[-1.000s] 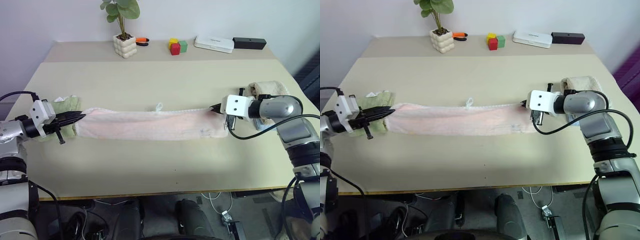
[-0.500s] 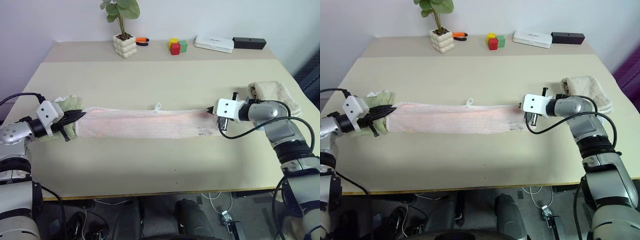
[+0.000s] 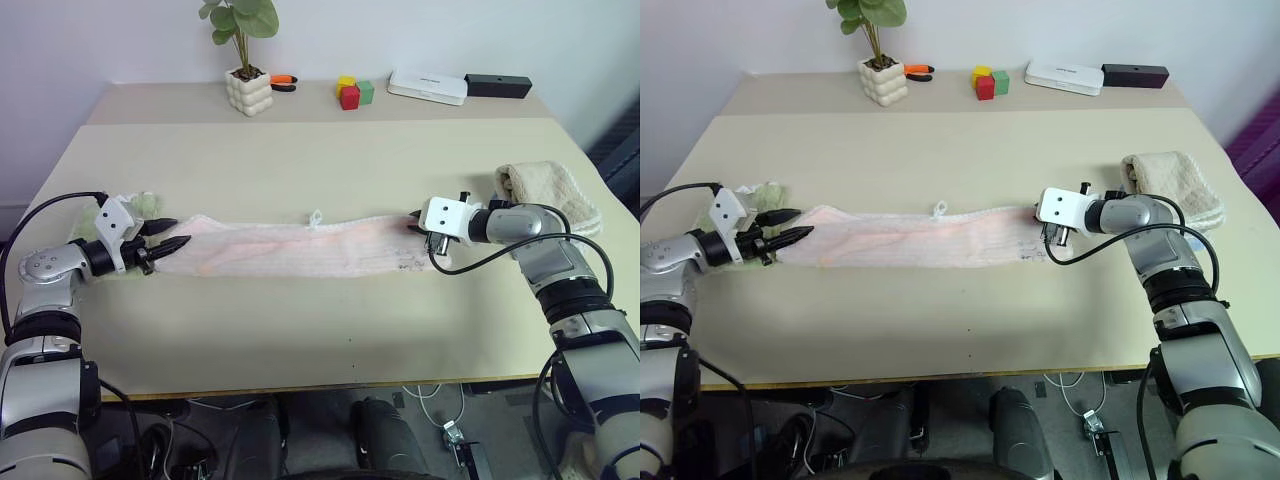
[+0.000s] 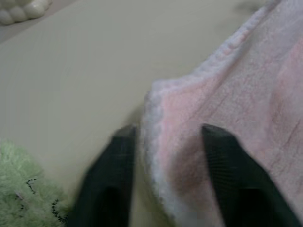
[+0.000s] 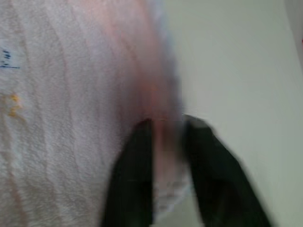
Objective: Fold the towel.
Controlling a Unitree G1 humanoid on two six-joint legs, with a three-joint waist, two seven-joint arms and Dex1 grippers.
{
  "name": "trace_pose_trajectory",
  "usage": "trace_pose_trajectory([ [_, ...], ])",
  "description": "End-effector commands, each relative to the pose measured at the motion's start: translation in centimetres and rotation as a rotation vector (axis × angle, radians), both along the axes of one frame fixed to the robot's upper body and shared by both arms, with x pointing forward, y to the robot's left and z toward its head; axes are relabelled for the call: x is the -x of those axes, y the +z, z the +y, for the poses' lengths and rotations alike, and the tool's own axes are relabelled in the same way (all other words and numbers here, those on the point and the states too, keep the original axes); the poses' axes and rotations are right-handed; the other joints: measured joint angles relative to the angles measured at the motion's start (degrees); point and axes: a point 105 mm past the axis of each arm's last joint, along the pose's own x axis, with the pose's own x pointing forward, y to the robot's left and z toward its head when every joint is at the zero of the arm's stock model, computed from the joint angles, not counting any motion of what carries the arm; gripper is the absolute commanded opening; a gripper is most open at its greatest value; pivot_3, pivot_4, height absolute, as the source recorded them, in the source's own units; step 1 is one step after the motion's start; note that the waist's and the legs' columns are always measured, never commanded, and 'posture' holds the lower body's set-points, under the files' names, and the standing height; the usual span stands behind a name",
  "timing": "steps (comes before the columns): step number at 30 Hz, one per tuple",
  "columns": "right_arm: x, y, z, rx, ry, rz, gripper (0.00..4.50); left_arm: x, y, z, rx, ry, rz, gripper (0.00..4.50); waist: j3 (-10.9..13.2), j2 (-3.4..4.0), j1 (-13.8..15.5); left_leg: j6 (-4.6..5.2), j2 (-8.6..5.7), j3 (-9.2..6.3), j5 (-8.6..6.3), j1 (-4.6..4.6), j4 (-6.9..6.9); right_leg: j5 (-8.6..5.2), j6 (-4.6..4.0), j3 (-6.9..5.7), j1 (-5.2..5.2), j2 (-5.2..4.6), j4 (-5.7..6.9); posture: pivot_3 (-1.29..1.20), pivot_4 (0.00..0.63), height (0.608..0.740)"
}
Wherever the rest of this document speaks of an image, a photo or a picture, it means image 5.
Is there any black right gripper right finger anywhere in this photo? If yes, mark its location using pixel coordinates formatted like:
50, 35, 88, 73
181, 113, 273, 227

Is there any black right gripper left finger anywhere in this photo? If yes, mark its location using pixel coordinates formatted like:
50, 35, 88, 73
101, 118, 155, 227

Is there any light pink fluffy towel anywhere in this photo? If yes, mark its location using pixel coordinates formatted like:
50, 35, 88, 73
0, 0, 193, 227

